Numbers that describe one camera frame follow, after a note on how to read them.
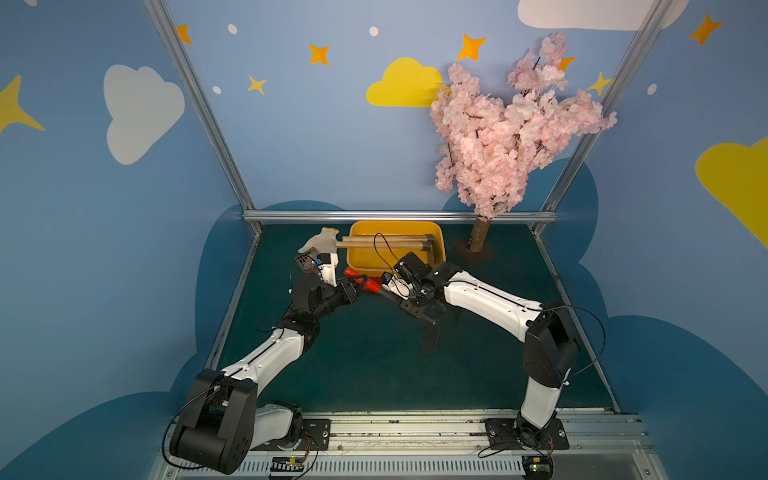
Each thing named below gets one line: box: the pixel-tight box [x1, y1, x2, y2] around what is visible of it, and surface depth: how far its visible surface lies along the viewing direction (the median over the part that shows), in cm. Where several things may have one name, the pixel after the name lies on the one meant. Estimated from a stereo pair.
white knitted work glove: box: [298, 227, 340, 254], surface depth 120 cm
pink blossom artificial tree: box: [430, 31, 617, 253], surface depth 72 cm
